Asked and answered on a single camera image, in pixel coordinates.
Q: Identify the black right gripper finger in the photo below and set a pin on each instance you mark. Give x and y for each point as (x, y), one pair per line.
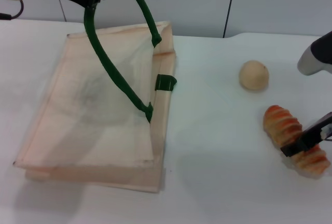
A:
(295, 147)

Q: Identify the orange striped long bread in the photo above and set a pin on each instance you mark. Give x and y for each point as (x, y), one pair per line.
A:
(282, 125)

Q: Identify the round pale egg yolk pastry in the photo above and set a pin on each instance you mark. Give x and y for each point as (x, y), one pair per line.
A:
(253, 76)

